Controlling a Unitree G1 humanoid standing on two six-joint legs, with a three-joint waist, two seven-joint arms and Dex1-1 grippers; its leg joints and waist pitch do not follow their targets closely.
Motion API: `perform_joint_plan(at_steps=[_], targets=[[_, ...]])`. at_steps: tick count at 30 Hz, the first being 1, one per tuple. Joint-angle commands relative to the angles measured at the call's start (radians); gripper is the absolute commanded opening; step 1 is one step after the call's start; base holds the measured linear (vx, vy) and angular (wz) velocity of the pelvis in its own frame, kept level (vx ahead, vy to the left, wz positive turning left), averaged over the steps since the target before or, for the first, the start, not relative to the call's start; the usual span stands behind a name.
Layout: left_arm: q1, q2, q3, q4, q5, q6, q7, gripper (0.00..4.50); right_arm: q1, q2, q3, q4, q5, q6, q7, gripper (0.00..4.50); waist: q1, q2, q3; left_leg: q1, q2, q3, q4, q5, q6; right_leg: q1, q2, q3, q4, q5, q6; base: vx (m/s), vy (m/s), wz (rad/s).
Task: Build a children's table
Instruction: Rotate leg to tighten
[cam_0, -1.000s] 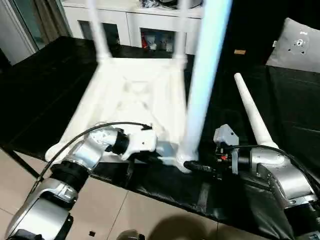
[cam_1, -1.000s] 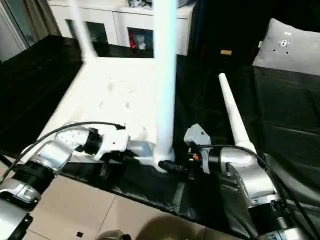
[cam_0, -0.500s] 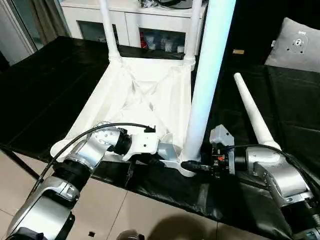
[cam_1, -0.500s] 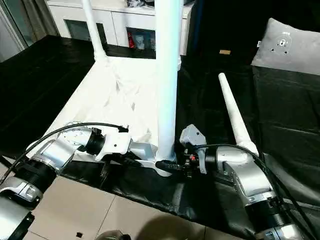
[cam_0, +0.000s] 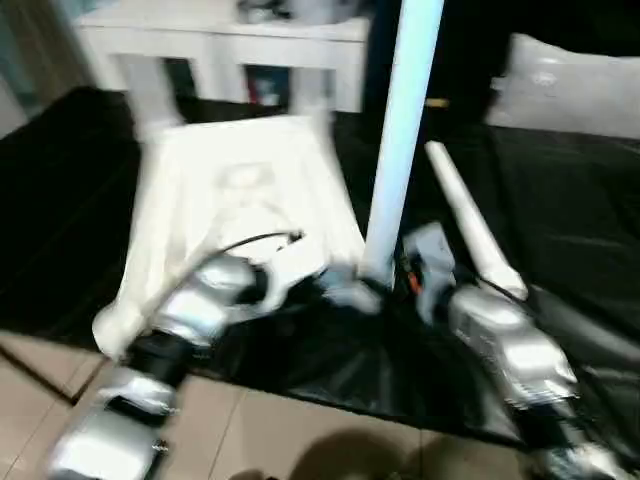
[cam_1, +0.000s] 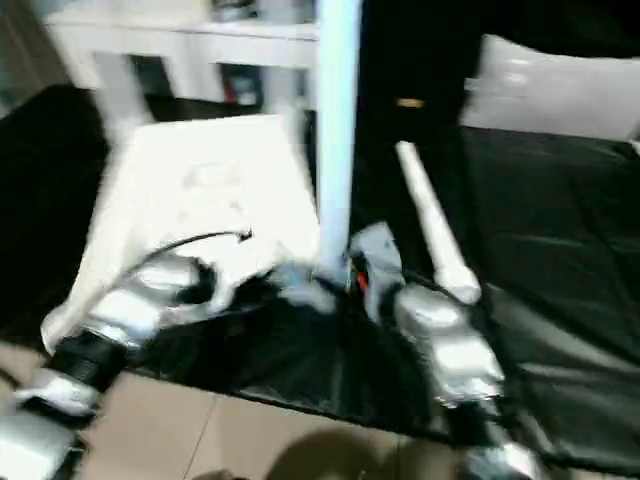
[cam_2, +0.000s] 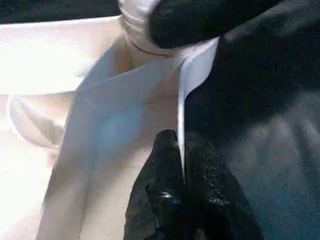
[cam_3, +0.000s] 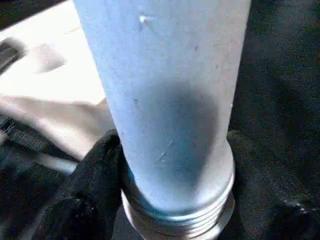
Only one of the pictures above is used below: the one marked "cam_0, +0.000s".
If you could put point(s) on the white plastic table leg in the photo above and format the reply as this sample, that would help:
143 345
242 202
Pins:
405 125
150 100
317 110
470 215

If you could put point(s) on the white plastic table top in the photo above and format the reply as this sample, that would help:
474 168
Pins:
200 165

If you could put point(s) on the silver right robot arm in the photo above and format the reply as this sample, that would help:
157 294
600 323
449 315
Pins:
520 345

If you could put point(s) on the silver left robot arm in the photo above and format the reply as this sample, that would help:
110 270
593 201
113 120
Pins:
190 310

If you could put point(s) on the black mat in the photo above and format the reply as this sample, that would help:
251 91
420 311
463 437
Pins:
550 225

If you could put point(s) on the black case with gold label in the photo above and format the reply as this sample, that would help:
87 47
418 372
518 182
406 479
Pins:
465 55

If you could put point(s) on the grey pillow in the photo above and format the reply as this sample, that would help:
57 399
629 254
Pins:
565 95

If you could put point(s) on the white glass-door cabinet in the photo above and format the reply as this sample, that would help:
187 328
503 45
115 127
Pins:
225 40

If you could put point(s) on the brown curtain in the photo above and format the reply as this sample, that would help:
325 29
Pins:
45 50

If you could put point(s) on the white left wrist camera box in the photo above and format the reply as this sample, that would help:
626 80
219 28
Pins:
295 270

